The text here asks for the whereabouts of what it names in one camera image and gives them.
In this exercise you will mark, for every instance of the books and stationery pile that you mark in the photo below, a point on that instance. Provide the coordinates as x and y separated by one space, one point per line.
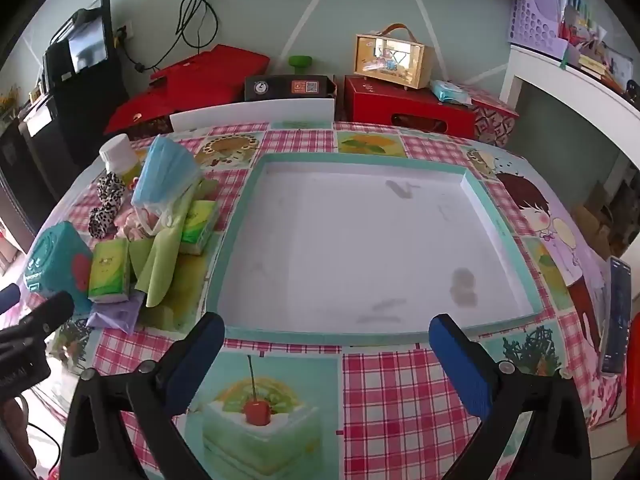
595 45

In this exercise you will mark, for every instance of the purple perforated file holder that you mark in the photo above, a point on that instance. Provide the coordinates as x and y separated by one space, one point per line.
535 20

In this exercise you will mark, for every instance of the pink floral scrunchie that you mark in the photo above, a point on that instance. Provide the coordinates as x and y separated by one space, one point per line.
132 225

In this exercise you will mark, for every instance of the black cardboard box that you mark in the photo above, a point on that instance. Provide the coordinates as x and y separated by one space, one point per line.
290 87

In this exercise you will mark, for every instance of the small black monitor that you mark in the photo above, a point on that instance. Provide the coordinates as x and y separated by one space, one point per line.
87 45

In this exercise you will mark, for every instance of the wall socket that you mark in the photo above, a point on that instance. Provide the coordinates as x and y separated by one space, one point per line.
125 30

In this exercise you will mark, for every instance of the red patterned tin box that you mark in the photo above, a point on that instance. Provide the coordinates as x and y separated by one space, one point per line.
492 112

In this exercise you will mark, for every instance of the white pill bottle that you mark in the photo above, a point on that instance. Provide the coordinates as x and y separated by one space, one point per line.
120 157

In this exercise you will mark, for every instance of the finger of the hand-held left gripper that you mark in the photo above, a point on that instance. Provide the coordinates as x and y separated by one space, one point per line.
7 296
45 312

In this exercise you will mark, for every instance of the purple plastic packet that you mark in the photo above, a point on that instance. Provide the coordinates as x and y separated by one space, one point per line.
117 312

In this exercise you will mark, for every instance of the light green cloth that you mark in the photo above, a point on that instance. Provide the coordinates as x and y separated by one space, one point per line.
160 260

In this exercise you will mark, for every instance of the printed plaid tablecloth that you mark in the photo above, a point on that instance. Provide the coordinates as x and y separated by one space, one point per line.
390 400

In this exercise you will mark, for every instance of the green dumbbell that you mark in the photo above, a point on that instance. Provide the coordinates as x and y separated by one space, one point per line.
300 62

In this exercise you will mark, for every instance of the blue wet wipes pack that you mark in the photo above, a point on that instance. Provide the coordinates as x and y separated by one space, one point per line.
450 91

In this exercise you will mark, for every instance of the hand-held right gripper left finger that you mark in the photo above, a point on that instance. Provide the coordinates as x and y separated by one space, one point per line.
192 360

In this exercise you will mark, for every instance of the red plastic object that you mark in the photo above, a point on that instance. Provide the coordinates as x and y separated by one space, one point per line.
634 385

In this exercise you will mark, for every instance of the teal tissue pack red heart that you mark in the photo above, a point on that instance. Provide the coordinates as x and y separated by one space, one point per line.
50 260

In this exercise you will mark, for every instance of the smartphone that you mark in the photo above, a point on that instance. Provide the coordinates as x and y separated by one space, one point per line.
617 310

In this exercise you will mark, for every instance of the green tissue pack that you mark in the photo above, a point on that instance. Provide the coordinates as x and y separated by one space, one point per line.
107 270
200 227

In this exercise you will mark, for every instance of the white chair back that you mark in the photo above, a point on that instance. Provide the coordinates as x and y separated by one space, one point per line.
250 110

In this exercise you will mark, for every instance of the blue face mask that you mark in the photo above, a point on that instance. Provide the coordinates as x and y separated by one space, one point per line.
165 175

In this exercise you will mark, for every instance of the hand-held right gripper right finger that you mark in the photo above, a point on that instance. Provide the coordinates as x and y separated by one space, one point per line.
460 365

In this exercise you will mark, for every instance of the white desk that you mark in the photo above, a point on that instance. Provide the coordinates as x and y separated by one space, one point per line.
565 85

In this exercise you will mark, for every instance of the leopard print scrunchie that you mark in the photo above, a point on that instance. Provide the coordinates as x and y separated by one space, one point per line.
107 200

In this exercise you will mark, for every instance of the white tray with teal rim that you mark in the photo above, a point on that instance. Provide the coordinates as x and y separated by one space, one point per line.
350 240

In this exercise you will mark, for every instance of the cardboard boxes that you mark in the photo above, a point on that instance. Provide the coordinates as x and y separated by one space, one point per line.
595 230

